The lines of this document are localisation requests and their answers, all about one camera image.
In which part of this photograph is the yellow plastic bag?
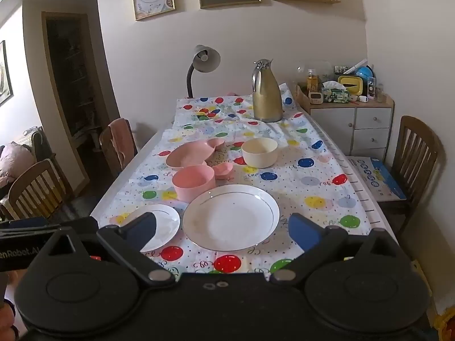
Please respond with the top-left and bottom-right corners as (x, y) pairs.
(434, 311), (455, 341)

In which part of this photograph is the small white plate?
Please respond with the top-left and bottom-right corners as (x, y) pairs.
(121, 204), (181, 253)

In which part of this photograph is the yellow tissue box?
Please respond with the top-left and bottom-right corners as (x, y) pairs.
(337, 75), (363, 95)

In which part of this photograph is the green tissue pack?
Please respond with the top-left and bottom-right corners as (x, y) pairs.
(322, 82), (349, 103)

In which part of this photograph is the cream bowl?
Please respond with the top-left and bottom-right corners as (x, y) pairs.
(241, 137), (278, 169)

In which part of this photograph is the small pink heart dish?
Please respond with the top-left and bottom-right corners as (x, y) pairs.
(213, 163), (234, 180)

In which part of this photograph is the person's left hand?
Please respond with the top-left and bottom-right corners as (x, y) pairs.
(0, 300), (18, 332)

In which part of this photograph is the pink cloth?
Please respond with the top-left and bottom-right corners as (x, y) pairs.
(108, 118), (137, 167)

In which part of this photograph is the cardboard box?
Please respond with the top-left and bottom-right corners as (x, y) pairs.
(296, 84), (311, 105)

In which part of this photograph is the dark wooden shelf cabinet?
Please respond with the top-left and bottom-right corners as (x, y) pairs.
(42, 11), (107, 194)

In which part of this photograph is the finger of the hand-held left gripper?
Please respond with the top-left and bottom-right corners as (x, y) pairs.
(0, 216), (99, 234)
(0, 232), (54, 243)

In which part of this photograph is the pink bowl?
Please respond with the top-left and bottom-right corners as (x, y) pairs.
(172, 165), (216, 202)

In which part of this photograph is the dark framed wall picture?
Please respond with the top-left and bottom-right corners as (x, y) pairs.
(0, 40), (14, 106)

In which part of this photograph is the amber bottle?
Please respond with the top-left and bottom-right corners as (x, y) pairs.
(306, 69), (319, 95)

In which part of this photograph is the balloon print tablecloth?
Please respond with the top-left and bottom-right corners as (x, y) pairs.
(107, 83), (373, 275)

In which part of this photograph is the white drawer cabinet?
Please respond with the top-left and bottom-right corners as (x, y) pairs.
(295, 90), (395, 160)

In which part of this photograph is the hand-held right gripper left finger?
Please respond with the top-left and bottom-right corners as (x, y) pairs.
(33, 212), (176, 288)

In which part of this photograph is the wooden slatted chair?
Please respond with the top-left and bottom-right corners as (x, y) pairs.
(99, 118), (138, 178)
(377, 115), (445, 235)
(0, 159), (66, 221)

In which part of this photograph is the blue white flat box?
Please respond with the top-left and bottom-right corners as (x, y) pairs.
(346, 156), (407, 200)

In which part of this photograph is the pink bear-shaped plate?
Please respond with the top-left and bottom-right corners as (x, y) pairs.
(166, 138), (226, 169)

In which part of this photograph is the pink plush cushion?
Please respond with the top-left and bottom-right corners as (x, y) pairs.
(0, 141), (34, 182)

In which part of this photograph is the gold thermos jug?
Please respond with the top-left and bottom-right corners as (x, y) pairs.
(252, 59), (284, 123)

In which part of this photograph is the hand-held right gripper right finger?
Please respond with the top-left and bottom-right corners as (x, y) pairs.
(268, 212), (405, 286)

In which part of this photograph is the grey desk lamp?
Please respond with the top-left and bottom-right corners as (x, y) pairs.
(185, 44), (221, 99)

